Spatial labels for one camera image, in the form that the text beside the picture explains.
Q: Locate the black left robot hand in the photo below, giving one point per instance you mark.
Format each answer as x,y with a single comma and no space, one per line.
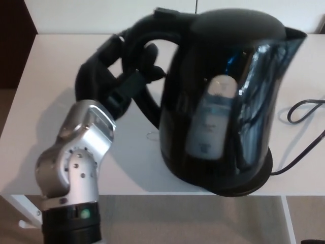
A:
90,72

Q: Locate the black electric kettle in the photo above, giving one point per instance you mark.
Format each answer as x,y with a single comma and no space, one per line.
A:
203,89

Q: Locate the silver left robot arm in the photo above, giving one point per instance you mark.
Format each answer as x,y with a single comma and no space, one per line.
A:
76,162

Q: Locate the black round kettle base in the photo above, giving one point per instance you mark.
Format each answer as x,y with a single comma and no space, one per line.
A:
243,190

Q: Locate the dark brown cabinet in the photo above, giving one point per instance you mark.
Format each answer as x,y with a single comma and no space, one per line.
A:
15,38

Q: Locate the white table leg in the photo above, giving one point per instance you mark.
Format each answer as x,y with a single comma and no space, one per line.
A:
24,209
290,221

